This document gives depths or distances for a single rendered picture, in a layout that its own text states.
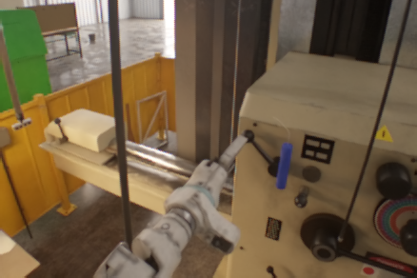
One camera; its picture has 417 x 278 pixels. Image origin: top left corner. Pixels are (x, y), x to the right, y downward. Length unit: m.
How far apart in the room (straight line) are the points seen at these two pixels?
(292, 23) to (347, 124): 0.69
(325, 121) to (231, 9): 0.84
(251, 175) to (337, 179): 0.23
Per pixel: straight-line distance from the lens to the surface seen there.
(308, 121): 0.74
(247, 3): 1.39
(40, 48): 4.23
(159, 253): 0.43
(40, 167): 2.97
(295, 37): 1.34
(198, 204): 0.48
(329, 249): 0.83
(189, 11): 1.52
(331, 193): 0.81
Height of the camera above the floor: 2.16
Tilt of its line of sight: 25 degrees down
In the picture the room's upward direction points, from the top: 1 degrees clockwise
